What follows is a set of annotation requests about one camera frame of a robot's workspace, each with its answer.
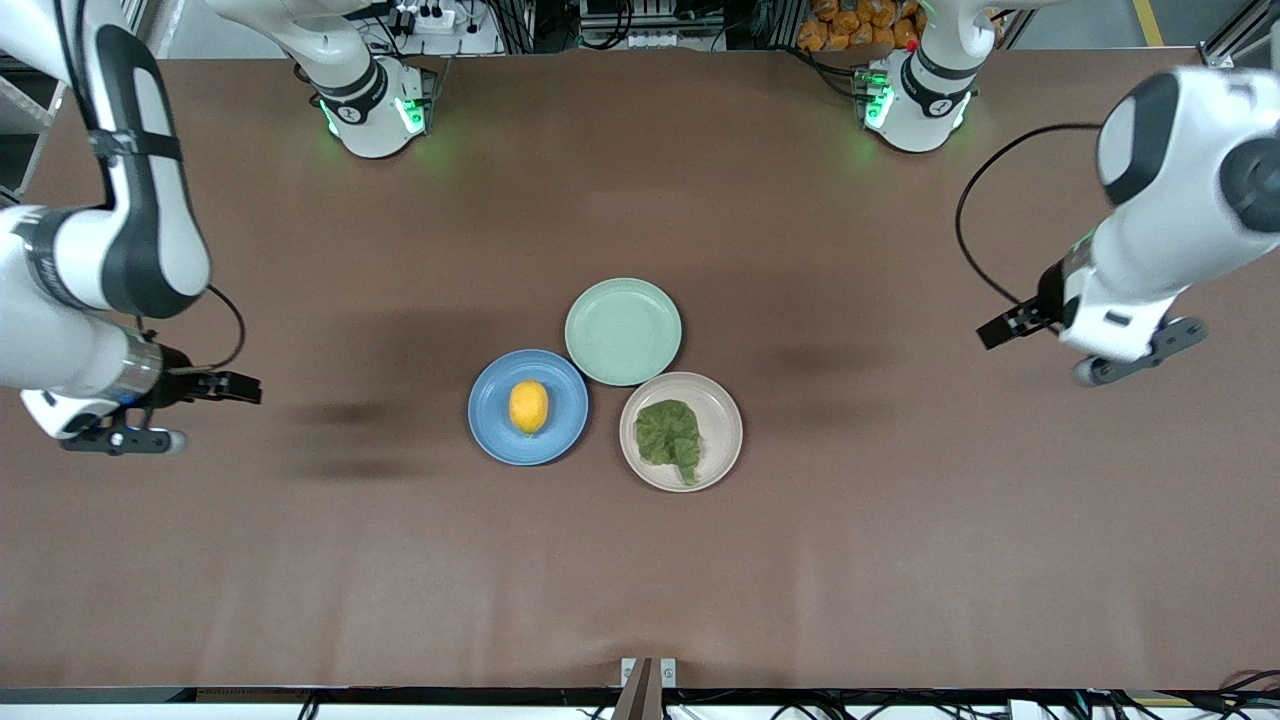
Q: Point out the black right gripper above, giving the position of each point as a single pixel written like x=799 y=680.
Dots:
x=180 y=388

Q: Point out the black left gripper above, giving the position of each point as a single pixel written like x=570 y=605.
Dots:
x=1043 y=309

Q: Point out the yellow lemon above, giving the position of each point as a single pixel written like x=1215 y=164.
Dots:
x=528 y=407

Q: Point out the green lettuce leaf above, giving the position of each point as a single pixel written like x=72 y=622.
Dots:
x=672 y=438

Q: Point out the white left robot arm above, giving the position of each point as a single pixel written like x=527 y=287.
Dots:
x=1180 y=170

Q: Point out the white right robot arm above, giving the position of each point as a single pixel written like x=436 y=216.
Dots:
x=150 y=230

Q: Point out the blue plate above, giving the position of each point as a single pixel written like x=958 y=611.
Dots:
x=500 y=430

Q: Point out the beige plate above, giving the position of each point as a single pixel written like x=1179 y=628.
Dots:
x=722 y=420

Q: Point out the bag of oranges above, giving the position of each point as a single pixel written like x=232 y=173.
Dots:
x=858 y=22

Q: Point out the green plate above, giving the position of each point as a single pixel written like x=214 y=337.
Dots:
x=622 y=331

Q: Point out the white power strip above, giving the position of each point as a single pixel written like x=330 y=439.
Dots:
x=425 y=17

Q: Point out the aluminium frame profile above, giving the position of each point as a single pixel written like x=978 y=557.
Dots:
x=25 y=110

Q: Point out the metal table edge bracket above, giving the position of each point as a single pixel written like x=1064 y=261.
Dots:
x=648 y=680

